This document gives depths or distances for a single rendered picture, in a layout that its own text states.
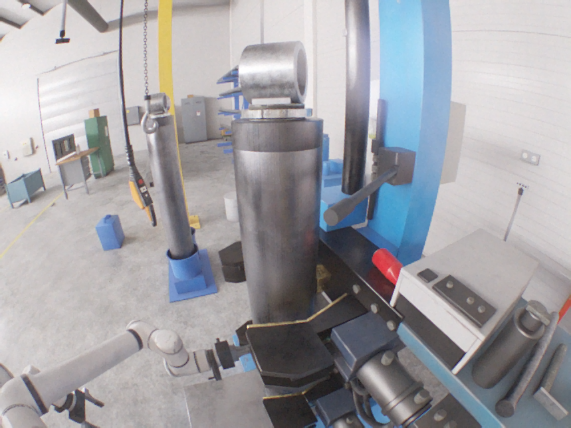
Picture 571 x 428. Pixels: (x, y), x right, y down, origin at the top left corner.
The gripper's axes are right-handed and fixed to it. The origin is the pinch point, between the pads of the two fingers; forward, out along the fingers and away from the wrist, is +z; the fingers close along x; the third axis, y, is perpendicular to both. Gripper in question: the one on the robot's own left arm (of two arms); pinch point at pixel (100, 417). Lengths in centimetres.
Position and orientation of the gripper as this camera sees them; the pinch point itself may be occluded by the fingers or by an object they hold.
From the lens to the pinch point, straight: 116.9
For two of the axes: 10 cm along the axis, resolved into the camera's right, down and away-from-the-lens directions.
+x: -5.3, -2.6, 8.1
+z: 4.1, 7.6, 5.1
